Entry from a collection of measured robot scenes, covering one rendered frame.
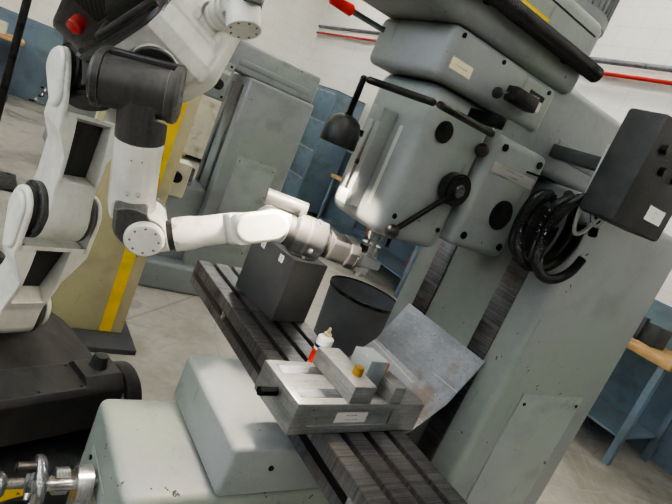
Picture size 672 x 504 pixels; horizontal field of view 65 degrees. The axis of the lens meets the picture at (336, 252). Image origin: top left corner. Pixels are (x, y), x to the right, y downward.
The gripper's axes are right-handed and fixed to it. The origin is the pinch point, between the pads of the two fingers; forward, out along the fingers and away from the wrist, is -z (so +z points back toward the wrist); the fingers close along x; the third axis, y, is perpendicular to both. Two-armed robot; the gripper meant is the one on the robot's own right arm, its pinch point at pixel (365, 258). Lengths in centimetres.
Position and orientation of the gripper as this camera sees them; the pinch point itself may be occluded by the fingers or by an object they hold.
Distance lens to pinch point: 121.2
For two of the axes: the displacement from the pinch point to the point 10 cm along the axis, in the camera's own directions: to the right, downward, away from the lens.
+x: -1.6, -2.9, 9.4
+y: -4.0, 8.9, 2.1
